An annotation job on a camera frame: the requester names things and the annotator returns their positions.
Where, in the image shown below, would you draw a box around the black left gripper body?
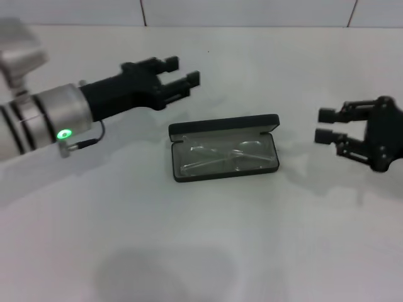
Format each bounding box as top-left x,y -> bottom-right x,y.
78,61 -> 165,123

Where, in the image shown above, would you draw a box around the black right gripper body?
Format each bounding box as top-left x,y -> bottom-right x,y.
361,96 -> 403,173

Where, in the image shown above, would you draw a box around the black glasses case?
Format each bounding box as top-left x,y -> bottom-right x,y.
168,113 -> 280,183

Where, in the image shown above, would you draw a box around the clear white glasses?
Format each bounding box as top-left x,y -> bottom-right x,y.
179,133 -> 275,174

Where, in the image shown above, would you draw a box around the silver left gripper cable plug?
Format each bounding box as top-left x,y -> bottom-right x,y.
59,121 -> 105,159

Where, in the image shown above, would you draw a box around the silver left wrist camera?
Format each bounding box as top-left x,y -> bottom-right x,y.
0,17 -> 50,92

